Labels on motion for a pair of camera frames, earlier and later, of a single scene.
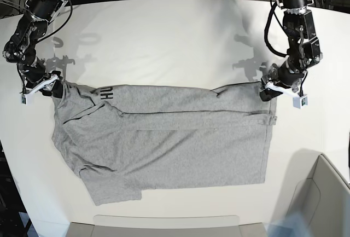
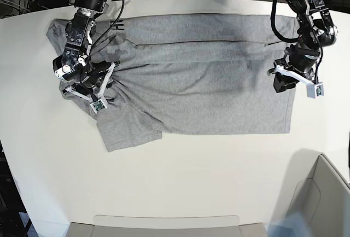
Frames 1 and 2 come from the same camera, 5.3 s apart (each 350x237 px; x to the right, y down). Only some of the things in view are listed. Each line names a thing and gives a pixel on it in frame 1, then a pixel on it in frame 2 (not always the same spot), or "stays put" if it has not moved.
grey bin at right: [324, 200] stays put
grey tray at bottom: [112, 225] stays put
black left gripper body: [34, 75] to [94, 81]
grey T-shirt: [122, 139] to [190, 74]
